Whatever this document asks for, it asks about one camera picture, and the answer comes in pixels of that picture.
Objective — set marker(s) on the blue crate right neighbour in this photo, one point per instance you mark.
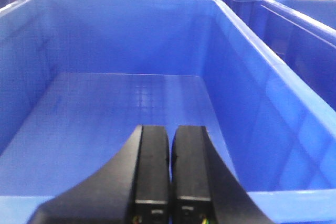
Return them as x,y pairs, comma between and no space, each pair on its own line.
302,34

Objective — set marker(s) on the large blue crate below gripper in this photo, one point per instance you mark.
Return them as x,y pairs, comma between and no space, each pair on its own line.
77,76

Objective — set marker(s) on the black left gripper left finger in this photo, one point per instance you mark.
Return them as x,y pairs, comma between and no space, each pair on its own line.
132,187

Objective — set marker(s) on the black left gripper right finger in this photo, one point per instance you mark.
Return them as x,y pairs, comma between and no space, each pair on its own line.
205,190

